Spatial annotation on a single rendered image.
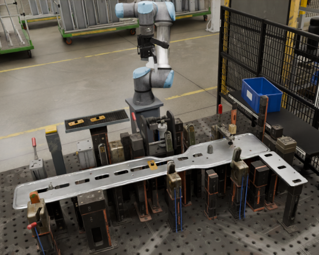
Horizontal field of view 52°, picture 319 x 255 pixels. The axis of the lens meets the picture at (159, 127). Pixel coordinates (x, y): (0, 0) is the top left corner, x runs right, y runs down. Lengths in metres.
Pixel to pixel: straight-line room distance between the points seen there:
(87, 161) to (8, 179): 0.79
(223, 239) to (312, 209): 0.56
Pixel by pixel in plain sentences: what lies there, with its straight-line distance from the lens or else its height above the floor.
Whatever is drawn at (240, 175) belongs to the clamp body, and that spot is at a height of 1.00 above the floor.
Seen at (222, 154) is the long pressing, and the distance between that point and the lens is 1.87.
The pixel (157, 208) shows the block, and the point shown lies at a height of 0.70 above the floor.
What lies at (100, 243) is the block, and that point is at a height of 0.74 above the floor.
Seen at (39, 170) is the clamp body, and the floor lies 1.04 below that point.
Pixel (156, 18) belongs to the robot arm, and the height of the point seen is 1.63.
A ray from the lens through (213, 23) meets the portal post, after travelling 8.77.
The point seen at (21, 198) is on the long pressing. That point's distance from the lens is 1.77.
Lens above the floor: 2.05
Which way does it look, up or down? 29 degrees down
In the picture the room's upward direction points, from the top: 3 degrees counter-clockwise
